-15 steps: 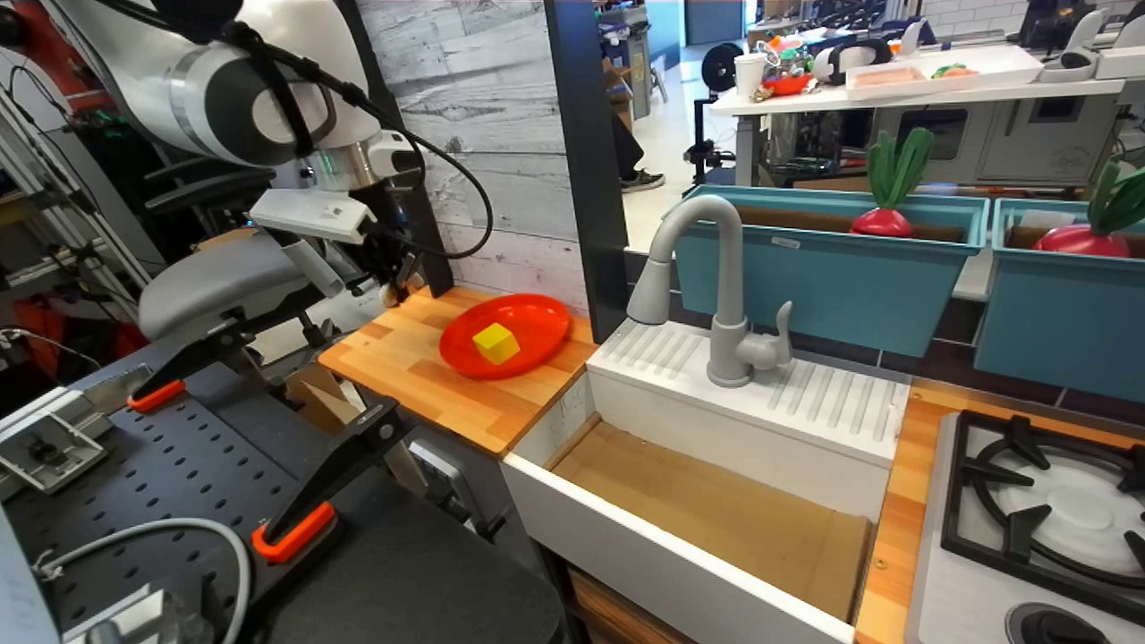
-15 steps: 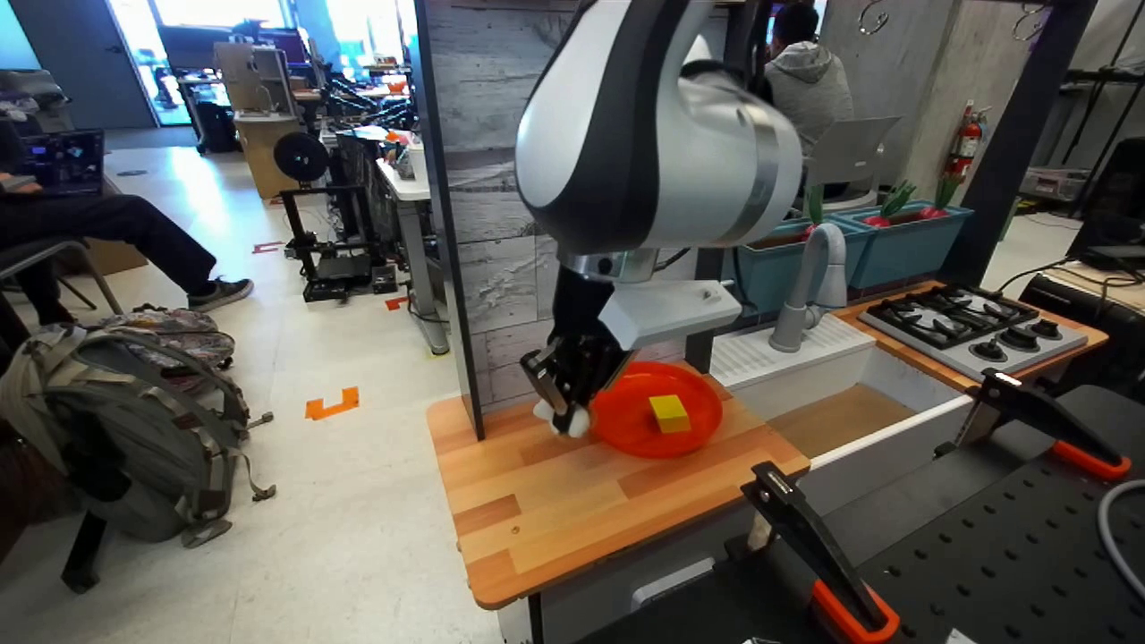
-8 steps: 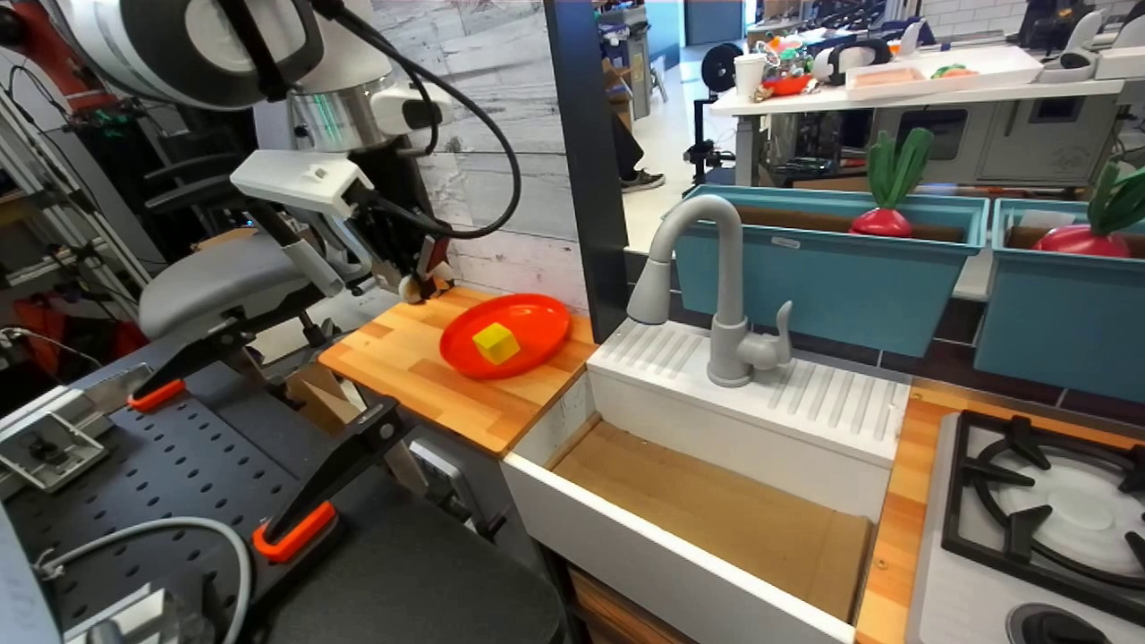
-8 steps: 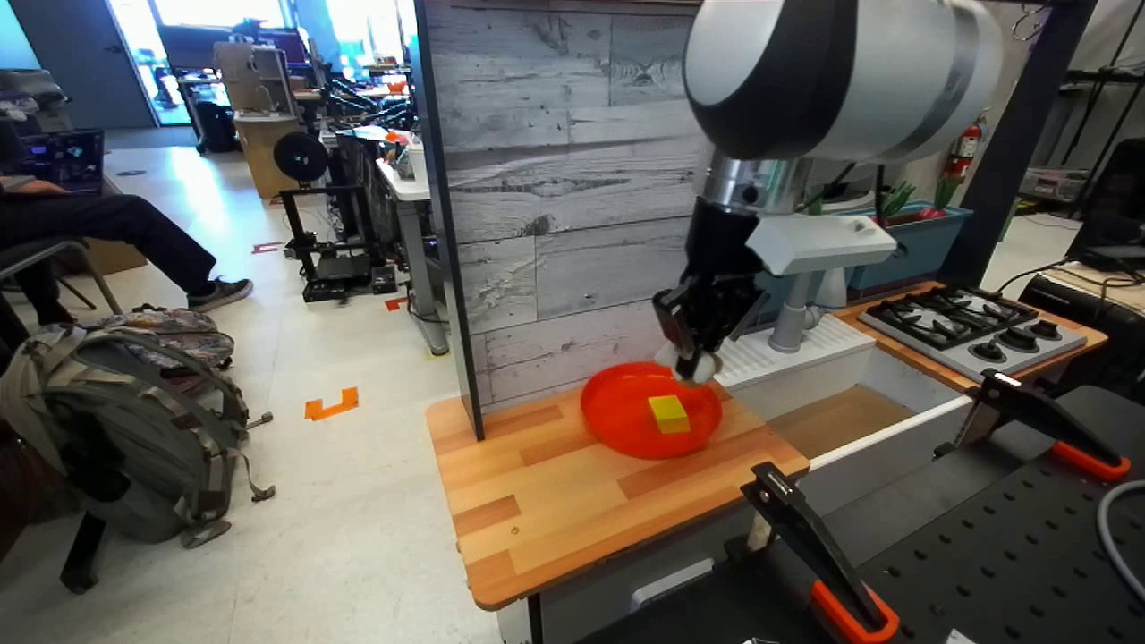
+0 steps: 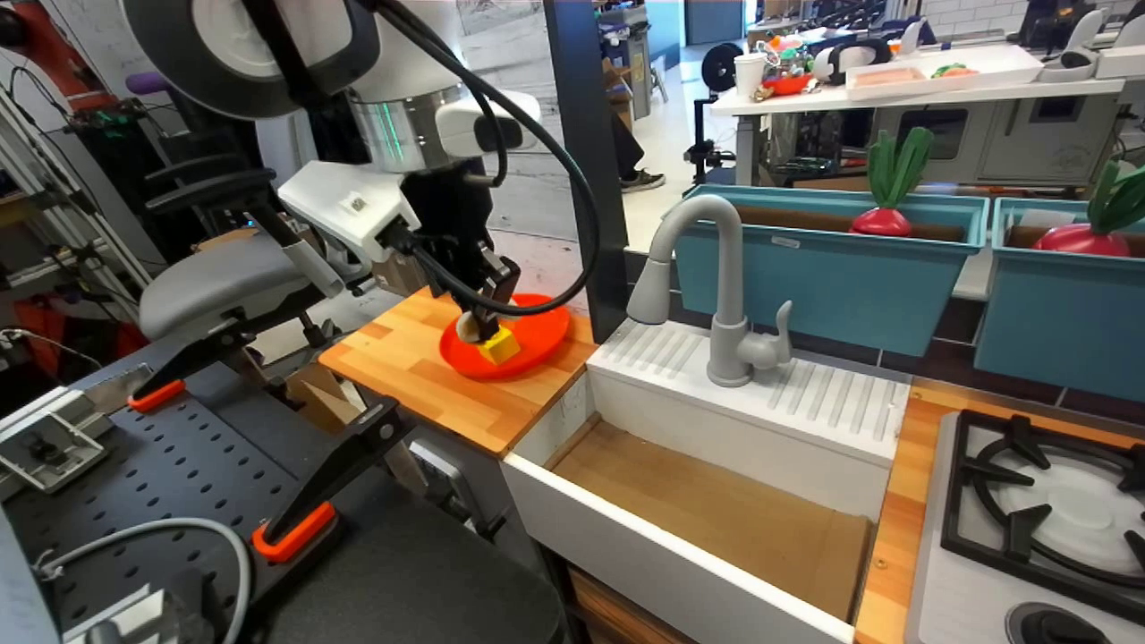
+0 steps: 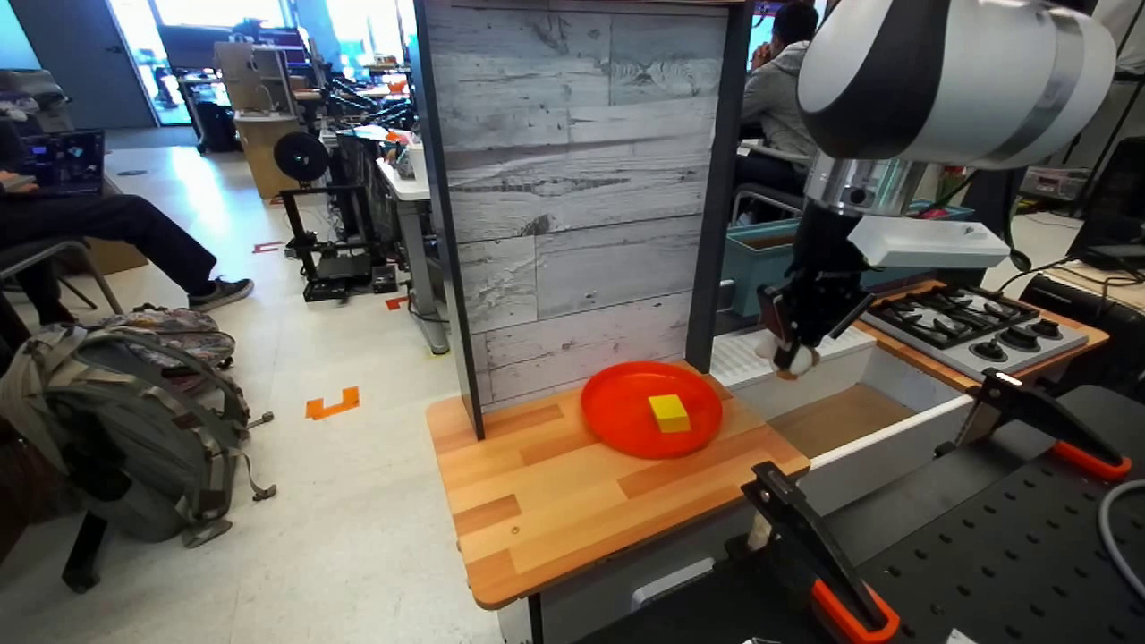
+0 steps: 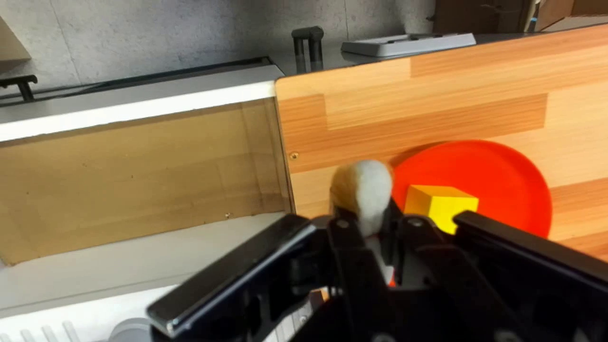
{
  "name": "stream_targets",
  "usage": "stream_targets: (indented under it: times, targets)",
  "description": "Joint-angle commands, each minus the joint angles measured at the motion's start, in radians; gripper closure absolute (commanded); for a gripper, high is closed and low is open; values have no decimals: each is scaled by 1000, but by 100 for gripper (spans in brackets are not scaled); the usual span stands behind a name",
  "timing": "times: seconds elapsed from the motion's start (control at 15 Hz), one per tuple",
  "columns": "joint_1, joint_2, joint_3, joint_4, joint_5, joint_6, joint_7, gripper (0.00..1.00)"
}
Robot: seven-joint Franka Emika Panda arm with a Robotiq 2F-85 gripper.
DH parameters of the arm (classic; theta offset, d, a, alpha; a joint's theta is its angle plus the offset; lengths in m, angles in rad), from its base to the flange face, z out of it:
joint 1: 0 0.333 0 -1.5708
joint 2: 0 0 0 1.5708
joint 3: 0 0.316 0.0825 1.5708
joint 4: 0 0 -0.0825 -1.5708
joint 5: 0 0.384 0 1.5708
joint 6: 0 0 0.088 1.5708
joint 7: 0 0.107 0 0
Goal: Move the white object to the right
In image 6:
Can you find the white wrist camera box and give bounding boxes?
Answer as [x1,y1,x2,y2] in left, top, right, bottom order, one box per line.
[846,212,1012,270]

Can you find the black laptop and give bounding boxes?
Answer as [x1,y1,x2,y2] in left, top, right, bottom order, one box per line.
[10,126,108,199]

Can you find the yellow block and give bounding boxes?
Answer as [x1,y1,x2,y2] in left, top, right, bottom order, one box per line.
[643,390,693,435]

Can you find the beige wooden cabinet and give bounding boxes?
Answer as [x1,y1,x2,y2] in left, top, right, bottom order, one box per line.
[210,39,316,199]

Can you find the wooden countertop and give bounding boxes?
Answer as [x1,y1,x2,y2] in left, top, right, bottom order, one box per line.
[424,375,815,611]

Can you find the grey toy stove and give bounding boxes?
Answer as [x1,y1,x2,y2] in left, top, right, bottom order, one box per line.
[859,282,1092,370]

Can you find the grey backpack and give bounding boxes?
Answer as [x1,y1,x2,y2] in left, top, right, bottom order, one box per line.
[0,299,279,547]

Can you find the black clamp orange handle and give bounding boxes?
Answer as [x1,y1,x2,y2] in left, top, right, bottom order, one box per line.
[953,369,1139,485]
[742,458,907,644]

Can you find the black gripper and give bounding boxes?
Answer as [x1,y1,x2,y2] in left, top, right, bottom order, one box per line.
[764,199,884,375]

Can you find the white toy sink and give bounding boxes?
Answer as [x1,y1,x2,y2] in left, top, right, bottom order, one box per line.
[709,323,976,515]

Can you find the black monitor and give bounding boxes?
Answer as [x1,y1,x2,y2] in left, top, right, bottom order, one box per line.
[1071,134,1145,270]

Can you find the white background table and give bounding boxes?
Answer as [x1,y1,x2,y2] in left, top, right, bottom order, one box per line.
[372,127,456,359]

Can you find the orange round plate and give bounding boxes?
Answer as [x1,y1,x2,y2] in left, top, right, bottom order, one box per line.
[577,359,728,460]

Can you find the wooden stove counter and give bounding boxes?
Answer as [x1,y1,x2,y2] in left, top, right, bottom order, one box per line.
[857,274,1112,397]

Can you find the grey wood wall panel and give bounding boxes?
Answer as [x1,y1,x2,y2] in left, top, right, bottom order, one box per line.
[424,0,733,416]

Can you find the black filament spool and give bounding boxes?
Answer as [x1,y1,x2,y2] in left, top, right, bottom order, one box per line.
[271,126,332,186]

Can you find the black printer stand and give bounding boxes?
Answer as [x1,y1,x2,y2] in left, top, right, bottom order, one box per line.
[279,176,399,302]

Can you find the person in grey top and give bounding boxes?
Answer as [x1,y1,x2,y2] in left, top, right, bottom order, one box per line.
[731,0,828,163]

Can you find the black frame post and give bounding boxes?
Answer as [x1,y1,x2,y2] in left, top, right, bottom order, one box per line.
[682,0,758,370]
[409,0,489,443]

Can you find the grey cable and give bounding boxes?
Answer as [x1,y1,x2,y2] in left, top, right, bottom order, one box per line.
[1096,474,1145,570]

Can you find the seated person dark trousers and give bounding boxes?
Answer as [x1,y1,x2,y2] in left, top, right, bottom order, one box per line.
[0,116,257,332]

